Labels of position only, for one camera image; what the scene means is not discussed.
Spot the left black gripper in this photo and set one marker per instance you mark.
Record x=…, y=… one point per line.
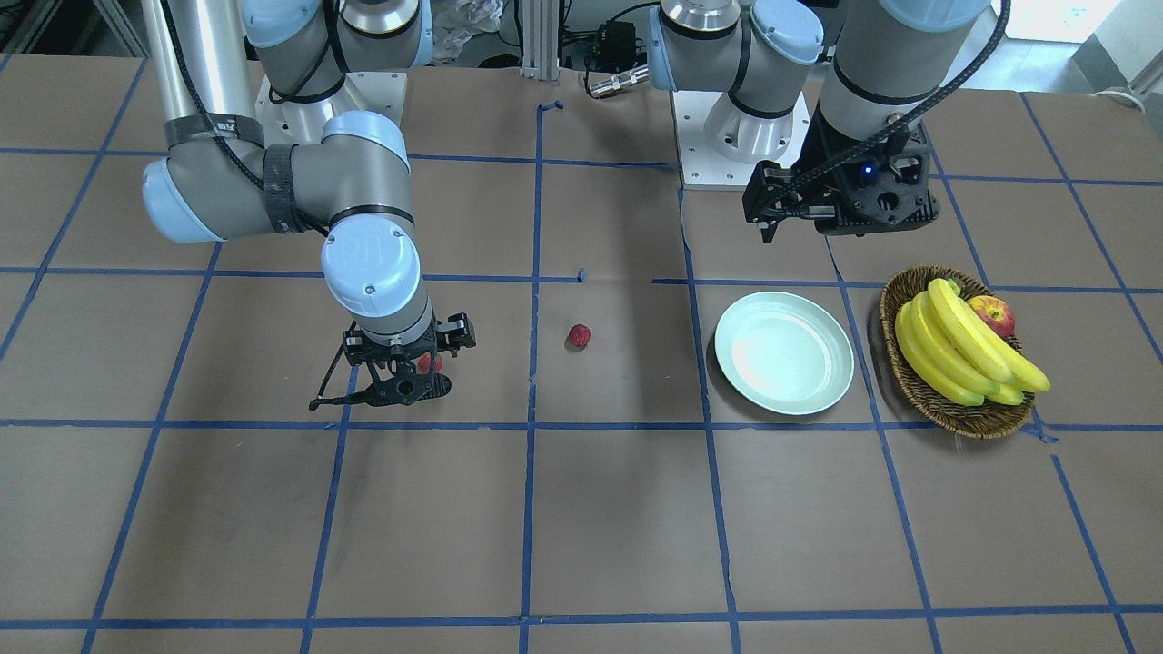
x=820, y=173

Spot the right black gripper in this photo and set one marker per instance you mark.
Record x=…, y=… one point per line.
x=456, y=334

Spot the strawberry with green leaves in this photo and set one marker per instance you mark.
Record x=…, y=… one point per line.
x=429, y=363

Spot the red strawberry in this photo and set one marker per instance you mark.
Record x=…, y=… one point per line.
x=579, y=336

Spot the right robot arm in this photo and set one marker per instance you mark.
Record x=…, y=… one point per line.
x=218, y=182

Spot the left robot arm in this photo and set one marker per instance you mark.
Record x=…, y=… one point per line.
x=891, y=64

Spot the light green plate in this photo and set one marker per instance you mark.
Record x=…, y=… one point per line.
x=784, y=353

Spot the yellow banana bunch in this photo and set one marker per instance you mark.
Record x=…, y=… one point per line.
x=960, y=357

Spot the red yellow apple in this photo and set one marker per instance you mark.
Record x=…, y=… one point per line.
x=995, y=313

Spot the woven wicker basket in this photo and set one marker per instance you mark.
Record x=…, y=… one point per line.
x=903, y=387

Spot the aluminium frame post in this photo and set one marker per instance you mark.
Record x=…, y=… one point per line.
x=540, y=39

